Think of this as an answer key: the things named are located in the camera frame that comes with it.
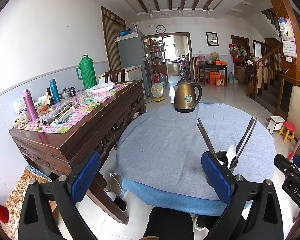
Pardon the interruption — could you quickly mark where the blue table cover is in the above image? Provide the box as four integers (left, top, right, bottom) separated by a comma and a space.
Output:
121, 101, 231, 217

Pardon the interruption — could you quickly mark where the framed wall picture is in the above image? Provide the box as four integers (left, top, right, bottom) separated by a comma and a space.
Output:
206, 32, 219, 47

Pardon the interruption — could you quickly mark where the brown speckled mat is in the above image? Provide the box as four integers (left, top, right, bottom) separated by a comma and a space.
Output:
0, 167, 53, 240

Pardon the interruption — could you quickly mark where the dark wooden chopstick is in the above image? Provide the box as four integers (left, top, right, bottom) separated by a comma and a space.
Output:
232, 118, 258, 165
196, 124, 217, 157
235, 117, 255, 153
197, 118, 218, 160

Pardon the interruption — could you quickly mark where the dark wooden dining table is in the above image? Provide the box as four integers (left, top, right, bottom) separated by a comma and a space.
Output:
197, 64, 227, 87

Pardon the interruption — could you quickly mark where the grey tablecloth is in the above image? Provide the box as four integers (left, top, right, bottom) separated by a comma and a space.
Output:
114, 102, 277, 201

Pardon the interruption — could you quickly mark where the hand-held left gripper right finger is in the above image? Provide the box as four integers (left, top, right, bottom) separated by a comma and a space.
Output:
201, 151, 284, 240

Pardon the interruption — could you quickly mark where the small white stool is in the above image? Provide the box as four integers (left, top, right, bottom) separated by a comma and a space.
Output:
266, 116, 286, 135

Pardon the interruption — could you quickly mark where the person's black trouser leg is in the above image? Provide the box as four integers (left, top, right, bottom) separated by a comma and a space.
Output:
142, 206, 194, 240

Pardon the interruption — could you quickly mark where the black and white shoe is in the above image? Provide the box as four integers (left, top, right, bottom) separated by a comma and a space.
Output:
105, 190, 128, 212

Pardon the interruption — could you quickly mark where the grey refrigerator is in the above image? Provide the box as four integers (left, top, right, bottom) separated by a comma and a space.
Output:
115, 31, 153, 98

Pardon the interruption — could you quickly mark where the teal flask bottle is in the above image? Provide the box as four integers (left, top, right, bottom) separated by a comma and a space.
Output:
49, 79, 61, 104

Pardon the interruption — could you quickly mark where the green thermos jug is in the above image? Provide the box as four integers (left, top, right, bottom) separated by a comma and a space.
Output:
75, 54, 98, 90

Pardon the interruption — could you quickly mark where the brass electric kettle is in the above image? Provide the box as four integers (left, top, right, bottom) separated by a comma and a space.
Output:
172, 78, 203, 113

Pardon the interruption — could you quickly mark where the beige upright panel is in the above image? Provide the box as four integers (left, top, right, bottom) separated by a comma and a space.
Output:
289, 86, 300, 145

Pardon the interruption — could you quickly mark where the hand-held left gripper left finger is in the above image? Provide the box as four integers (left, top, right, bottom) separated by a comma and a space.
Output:
18, 151, 102, 240

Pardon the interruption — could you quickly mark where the white chest freezer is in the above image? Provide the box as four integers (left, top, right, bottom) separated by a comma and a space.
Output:
97, 65, 143, 84

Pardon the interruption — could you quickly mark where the red round stool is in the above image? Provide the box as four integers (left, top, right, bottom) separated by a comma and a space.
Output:
279, 121, 297, 144

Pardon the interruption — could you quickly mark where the yellow fan heater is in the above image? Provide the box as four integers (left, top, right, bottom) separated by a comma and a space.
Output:
150, 82, 165, 102

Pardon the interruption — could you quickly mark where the wall calendar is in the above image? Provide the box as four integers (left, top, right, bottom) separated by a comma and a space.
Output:
277, 17, 297, 58

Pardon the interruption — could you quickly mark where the wooden high-back chair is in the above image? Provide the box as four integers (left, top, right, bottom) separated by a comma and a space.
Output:
104, 69, 125, 84

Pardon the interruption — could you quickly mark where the brown curtain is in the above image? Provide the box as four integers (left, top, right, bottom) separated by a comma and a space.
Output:
101, 6, 127, 72

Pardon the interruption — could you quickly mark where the dark utensil cup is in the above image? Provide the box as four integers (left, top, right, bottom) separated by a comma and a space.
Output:
216, 151, 238, 173

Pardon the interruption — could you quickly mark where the white ceramic spoon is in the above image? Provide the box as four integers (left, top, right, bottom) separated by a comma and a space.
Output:
226, 145, 237, 169

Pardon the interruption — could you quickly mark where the clear plastic bag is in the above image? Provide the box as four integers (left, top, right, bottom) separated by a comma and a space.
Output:
90, 81, 115, 93

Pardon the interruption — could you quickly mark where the pink checkered table cloth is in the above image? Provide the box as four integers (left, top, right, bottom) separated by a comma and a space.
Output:
14, 81, 137, 133

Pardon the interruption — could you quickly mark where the red round object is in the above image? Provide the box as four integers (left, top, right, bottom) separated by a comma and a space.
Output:
0, 204, 10, 224

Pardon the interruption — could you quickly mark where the bundle of utensils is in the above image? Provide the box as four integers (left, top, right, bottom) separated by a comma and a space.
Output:
41, 102, 78, 126

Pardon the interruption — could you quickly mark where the carved wooden sideboard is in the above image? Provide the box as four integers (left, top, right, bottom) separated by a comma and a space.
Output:
9, 79, 147, 225

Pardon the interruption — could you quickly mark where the purple flask bottle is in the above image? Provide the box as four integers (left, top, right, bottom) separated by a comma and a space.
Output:
22, 89, 39, 121

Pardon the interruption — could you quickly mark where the wooden staircase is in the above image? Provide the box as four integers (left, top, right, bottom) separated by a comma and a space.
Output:
246, 7, 300, 117

